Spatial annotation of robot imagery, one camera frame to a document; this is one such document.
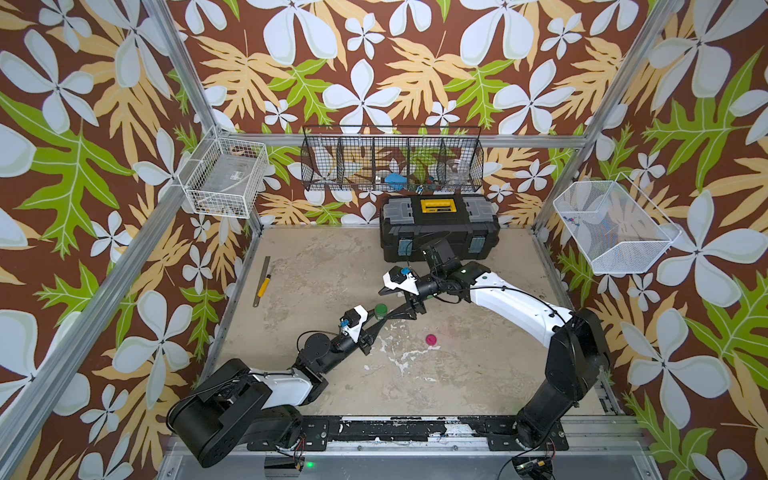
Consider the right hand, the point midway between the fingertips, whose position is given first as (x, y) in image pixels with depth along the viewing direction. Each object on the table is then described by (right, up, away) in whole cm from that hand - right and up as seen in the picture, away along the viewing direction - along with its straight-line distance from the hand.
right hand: (383, 300), depth 76 cm
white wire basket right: (+66, +19, +5) cm, 69 cm away
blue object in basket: (+4, +35, +17) cm, 39 cm away
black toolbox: (+9, +23, +22) cm, 33 cm away
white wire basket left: (-47, +35, +10) cm, 60 cm away
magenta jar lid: (+15, -14, +14) cm, 25 cm away
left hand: (-1, -3, +1) cm, 3 cm away
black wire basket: (+3, +45, +23) cm, 50 cm away
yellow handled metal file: (-42, +3, +28) cm, 50 cm away
